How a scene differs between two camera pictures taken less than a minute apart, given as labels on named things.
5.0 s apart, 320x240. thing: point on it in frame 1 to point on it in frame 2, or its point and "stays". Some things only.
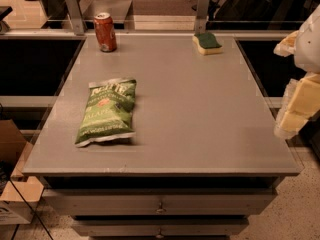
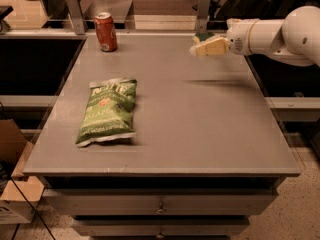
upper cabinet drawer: x=161 y=202 stays
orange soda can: x=105 y=32 stays
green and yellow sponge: x=207 y=43 stays
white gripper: x=309 y=45 to x=239 y=37
